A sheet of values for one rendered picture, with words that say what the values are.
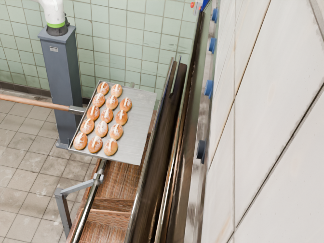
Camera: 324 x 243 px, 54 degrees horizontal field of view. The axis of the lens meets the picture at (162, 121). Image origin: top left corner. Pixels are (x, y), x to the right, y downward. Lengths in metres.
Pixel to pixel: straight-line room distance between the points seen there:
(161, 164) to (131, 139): 0.40
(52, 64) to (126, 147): 1.12
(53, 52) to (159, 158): 1.39
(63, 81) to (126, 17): 0.76
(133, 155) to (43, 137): 1.81
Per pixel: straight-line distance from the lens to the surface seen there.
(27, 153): 3.22
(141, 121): 1.78
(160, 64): 3.00
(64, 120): 2.93
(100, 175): 1.56
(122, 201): 1.95
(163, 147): 1.38
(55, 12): 2.32
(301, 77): 0.18
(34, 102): 1.89
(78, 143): 1.62
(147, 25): 2.81
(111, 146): 1.59
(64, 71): 2.54
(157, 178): 1.28
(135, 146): 1.66
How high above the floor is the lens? 2.47
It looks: 46 degrees down
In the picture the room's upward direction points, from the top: 9 degrees clockwise
